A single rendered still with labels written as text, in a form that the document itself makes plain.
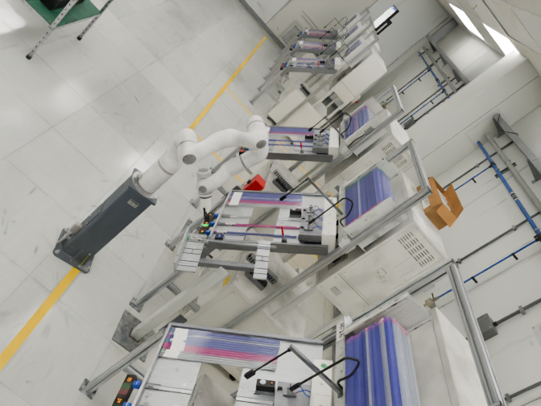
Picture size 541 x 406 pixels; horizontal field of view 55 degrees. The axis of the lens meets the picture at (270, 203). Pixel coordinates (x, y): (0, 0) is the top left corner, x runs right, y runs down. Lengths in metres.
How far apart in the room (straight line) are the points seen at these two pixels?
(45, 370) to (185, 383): 0.94
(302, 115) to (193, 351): 5.66
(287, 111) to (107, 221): 4.89
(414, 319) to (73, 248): 2.04
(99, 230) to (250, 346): 1.27
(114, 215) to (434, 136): 4.06
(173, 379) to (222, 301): 1.16
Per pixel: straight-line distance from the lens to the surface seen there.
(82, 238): 3.27
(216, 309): 3.40
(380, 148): 4.32
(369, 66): 7.45
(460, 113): 6.14
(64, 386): 2.98
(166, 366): 2.33
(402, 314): 2.21
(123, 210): 3.07
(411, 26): 11.59
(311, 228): 3.08
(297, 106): 7.56
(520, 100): 6.25
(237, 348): 2.37
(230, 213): 3.41
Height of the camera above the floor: 2.32
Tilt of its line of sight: 23 degrees down
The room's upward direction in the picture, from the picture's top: 52 degrees clockwise
